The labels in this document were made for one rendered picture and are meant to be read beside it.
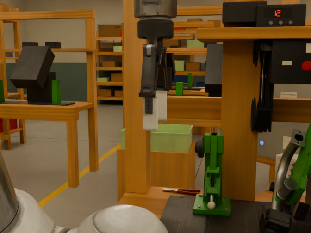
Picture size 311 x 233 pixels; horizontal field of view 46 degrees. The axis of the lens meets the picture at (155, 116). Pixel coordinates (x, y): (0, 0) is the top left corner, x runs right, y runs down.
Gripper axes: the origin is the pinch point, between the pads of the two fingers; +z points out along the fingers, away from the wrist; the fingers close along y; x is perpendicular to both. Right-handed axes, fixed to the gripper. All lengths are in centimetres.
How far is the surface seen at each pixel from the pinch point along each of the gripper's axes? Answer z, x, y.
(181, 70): 20, -83, -726
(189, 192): 42, 1, -68
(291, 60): -11, 36, -55
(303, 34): -20, 39, -53
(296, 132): 10, 36, -38
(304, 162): 17, 37, -30
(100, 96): 108, -355, -973
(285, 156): 19, 34, -42
